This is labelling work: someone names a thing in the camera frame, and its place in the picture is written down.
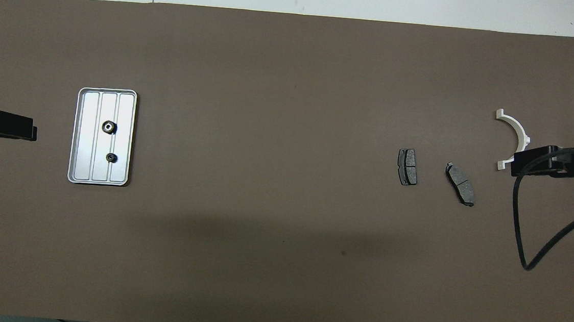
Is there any white semicircular plastic bracket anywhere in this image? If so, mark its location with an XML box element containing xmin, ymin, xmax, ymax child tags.
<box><xmin>491</xmin><ymin>108</ymin><xmax>533</xmax><ymax>173</ymax></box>

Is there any long grey brake pad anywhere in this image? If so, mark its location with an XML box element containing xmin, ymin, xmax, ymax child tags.
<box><xmin>442</xmin><ymin>162</ymin><xmax>478</xmax><ymax>208</ymax></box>

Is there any silver metal tray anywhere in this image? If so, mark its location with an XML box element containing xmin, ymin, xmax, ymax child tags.
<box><xmin>66</xmin><ymin>86</ymin><xmax>138</xmax><ymax>188</ymax></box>

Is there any brown table mat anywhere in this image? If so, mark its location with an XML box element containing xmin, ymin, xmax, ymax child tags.
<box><xmin>0</xmin><ymin>0</ymin><xmax>574</xmax><ymax>322</ymax></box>

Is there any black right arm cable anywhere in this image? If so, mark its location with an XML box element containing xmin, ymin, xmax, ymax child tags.
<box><xmin>508</xmin><ymin>141</ymin><xmax>574</xmax><ymax>275</ymax></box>

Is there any short dark brake pad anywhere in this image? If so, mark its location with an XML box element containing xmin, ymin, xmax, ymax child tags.
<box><xmin>396</xmin><ymin>148</ymin><xmax>420</xmax><ymax>187</ymax></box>

